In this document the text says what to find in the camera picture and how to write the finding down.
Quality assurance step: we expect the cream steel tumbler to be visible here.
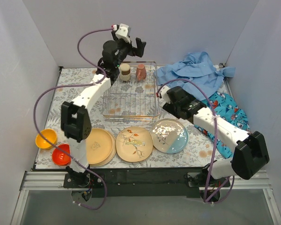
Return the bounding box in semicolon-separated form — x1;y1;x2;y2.
119;63;131;82

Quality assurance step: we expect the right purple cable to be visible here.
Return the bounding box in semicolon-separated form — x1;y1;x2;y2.
156;78;235;203

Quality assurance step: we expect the lower tan plate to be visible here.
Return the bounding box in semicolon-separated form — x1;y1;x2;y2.
89;130;117;167

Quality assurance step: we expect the aluminium frame rail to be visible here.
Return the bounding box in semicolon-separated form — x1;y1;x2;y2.
21;170;273;190

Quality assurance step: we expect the light blue shirt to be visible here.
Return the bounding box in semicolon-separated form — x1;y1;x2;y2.
155;52;236;101

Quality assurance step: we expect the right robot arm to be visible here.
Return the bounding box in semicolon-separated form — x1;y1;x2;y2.
157;85;270;186

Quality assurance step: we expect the cream and blue plate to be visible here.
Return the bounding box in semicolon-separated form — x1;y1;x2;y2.
150;119;188;154

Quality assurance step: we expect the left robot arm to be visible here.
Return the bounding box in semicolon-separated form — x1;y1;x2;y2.
61;38;146;188

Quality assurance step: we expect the pink mug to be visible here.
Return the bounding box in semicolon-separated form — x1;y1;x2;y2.
136;64;147;81

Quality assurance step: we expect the upper orange plate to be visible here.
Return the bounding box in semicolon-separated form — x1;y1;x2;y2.
85;127;113;165

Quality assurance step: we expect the shark print cloth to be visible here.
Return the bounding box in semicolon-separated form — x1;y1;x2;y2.
195;91;250;158

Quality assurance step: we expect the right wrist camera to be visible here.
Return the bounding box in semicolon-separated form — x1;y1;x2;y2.
156;85;170;104

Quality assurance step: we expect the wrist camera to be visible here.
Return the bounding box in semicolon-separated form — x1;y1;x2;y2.
111;23;131;43
156;85;170;104

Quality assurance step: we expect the purple cable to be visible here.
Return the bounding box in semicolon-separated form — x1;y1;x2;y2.
33;27;118;210
156;78;235;203

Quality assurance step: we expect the wire dish rack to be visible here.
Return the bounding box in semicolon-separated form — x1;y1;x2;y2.
103;61;160;122

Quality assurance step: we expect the yellow bowl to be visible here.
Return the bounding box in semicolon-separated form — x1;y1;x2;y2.
35;128;57;150

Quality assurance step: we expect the bird pattern plate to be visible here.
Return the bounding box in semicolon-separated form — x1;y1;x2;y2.
116;127;153;163

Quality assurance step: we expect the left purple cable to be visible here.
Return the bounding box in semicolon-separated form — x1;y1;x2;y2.
33;27;118;210

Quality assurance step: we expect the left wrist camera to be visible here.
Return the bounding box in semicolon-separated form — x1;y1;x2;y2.
111;23;131;43

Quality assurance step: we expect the red bowl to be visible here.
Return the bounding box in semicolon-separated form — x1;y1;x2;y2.
52;143;71;165

